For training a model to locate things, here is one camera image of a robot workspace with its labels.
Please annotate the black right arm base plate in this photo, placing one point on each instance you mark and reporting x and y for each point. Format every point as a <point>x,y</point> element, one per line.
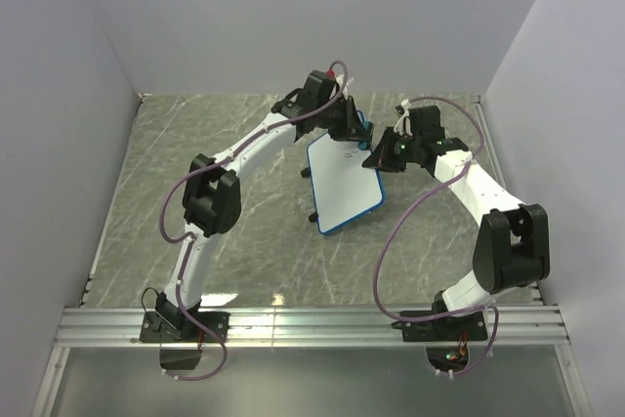
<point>471,327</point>

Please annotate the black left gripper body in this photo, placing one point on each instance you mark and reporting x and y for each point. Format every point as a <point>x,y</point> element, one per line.
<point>333,119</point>

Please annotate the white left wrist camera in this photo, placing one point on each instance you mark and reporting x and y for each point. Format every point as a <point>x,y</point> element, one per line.
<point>343,82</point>

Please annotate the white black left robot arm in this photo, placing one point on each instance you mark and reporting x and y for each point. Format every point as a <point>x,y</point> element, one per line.
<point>212,199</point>

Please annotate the aluminium front rail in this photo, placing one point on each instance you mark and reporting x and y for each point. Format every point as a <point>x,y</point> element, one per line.
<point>348,327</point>

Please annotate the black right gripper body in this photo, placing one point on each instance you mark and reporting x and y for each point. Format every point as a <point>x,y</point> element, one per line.
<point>402,152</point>

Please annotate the blue black whiteboard eraser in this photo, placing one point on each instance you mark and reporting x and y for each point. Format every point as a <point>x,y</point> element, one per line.
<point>366,136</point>

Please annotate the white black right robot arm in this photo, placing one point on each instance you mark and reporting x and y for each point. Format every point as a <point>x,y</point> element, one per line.
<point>513,244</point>

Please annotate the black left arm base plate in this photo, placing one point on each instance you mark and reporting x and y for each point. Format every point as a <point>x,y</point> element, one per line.
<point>156,330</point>

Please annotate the blue framed whiteboard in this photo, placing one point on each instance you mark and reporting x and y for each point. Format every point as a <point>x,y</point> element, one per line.
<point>342,191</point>

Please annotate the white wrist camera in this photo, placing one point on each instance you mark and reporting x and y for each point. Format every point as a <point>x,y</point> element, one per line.
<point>403,124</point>
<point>343,82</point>

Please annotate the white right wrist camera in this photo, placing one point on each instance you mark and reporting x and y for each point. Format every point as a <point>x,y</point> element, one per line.
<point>403,124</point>

